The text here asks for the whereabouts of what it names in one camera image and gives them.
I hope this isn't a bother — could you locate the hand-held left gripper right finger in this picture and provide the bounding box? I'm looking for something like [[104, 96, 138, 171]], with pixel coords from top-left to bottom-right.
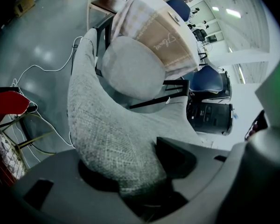
[[140, 136, 280, 224]]

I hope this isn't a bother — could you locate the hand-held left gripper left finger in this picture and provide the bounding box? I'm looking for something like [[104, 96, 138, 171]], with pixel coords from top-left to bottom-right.
[[11, 148, 143, 224]]

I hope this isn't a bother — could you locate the grey armchair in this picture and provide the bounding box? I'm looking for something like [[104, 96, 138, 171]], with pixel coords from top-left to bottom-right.
[[67, 28, 202, 196]]

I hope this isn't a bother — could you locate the black office chair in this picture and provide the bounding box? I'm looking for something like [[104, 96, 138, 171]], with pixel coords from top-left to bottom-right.
[[192, 28, 210, 42]]

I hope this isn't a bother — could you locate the table with checked tablecloth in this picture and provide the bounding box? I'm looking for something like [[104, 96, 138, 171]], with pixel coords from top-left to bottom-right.
[[111, 0, 200, 80]]

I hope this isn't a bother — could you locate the floral cushion in yellow basket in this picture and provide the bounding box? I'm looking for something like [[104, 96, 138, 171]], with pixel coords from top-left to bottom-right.
[[0, 112, 57, 173]]

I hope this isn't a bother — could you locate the floral round cushion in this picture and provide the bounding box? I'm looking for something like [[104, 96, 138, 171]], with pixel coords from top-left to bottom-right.
[[0, 127, 27, 180]]

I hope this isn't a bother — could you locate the red armchair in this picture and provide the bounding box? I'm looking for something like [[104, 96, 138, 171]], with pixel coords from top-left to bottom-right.
[[0, 91, 30, 187]]

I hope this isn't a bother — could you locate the white round plate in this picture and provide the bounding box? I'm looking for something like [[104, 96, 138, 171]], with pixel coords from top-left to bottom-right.
[[168, 12, 182, 26]]

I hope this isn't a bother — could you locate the cardboard box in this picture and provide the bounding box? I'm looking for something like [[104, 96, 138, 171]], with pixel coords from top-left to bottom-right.
[[13, 0, 36, 18]]

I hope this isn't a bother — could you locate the black mount with red button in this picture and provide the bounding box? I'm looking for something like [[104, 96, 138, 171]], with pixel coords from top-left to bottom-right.
[[244, 110, 269, 141]]

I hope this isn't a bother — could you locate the white cable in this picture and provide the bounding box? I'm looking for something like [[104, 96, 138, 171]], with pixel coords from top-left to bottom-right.
[[10, 35, 84, 149]]

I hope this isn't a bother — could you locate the black cable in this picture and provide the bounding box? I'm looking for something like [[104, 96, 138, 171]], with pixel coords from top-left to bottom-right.
[[70, 45, 77, 76]]

